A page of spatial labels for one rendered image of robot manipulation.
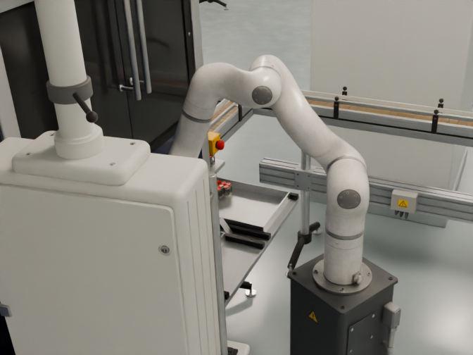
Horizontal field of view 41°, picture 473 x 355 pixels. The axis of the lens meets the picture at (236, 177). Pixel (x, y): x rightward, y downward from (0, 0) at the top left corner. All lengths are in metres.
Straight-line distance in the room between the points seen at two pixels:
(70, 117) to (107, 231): 0.24
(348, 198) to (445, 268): 1.91
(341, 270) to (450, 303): 1.47
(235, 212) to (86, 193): 1.15
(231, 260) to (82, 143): 0.98
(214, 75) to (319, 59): 2.00
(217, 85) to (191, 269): 0.61
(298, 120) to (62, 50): 0.77
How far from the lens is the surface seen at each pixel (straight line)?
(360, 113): 3.07
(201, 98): 1.78
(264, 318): 3.24
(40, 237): 1.42
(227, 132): 3.00
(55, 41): 1.24
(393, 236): 3.85
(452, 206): 3.22
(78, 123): 1.30
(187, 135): 1.83
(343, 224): 1.92
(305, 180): 3.35
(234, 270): 2.11
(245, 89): 1.69
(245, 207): 2.41
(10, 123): 1.64
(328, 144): 1.83
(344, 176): 1.81
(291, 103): 1.80
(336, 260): 2.01
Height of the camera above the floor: 2.17
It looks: 30 degrees down
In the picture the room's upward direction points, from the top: 3 degrees counter-clockwise
